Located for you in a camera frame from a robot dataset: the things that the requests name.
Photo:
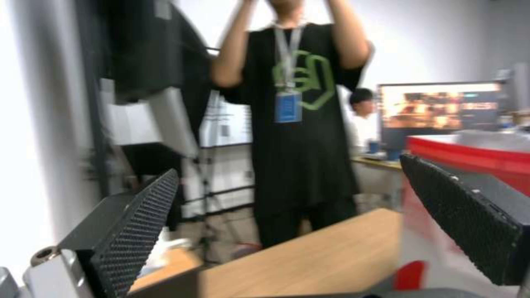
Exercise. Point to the black metal stand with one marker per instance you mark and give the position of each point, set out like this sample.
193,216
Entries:
207,186

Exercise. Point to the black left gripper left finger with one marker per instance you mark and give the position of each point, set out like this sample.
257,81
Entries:
124,236

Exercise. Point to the black hanging cover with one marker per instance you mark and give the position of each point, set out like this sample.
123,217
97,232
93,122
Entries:
149,46

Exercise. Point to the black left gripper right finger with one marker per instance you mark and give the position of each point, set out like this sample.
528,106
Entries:
463,217

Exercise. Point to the standing person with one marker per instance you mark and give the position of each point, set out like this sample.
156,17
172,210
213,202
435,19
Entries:
298,155

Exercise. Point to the small blue cup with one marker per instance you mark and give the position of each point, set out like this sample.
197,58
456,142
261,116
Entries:
373,147

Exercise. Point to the seated person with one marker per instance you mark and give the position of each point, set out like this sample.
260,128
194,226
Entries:
364,124

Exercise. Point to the grey white machine box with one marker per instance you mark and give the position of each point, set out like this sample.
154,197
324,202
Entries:
153,124

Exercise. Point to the background office desk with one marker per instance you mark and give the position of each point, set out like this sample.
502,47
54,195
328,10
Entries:
374,161

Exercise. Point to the white poster board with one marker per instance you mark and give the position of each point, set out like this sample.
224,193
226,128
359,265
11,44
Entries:
227,124

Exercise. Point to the blue badge card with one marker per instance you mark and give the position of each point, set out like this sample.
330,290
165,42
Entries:
288,108

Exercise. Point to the black computer monitor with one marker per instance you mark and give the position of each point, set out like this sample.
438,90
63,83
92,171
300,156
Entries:
439,107

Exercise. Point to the white crumpled plastic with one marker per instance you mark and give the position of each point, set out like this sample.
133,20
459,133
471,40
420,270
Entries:
165,251

